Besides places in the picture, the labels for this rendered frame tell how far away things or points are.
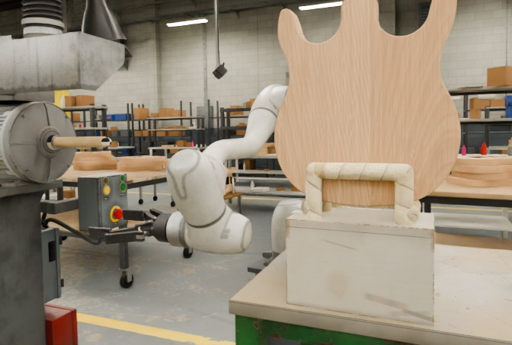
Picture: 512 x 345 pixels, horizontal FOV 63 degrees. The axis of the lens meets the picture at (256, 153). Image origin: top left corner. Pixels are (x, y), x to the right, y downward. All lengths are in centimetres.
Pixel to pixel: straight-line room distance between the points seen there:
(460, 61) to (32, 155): 1139
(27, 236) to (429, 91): 132
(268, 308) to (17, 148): 86
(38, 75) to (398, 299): 100
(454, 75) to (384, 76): 1126
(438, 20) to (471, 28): 1145
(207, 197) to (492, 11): 1176
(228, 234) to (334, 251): 28
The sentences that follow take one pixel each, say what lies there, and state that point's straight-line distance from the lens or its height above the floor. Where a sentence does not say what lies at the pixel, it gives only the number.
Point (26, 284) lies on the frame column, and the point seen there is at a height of 77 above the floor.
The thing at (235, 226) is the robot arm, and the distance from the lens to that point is 99.
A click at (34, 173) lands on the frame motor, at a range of 141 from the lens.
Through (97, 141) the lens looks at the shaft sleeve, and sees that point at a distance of 128.
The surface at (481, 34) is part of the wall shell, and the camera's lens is 1228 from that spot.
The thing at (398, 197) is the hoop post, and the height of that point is 115.
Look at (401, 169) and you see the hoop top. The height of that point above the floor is 120.
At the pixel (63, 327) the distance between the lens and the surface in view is 178.
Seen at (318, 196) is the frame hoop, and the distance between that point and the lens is 82.
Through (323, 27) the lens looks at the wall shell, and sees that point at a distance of 1259.
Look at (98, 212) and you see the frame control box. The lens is 159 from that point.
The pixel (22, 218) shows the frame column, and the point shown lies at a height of 100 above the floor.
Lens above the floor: 127
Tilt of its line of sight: 3 degrees down
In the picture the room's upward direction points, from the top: 1 degrees counter-clockwise
